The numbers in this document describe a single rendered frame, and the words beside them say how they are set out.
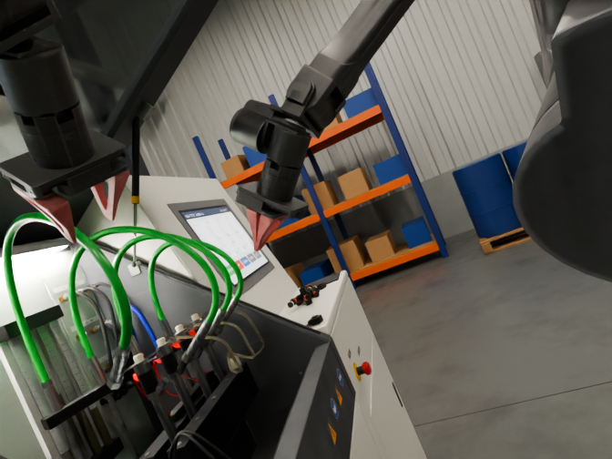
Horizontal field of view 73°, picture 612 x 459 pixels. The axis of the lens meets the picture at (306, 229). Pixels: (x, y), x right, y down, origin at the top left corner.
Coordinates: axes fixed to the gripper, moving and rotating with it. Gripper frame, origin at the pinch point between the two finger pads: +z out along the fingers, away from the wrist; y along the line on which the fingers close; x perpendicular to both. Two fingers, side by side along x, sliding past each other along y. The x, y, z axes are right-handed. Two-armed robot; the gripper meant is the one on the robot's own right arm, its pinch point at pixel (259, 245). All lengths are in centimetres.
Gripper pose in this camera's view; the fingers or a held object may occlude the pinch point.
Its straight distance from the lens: 69.3
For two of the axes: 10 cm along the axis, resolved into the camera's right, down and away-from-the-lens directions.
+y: -8.6, -4.1, 3.0
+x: -4.0, 2.0, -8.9
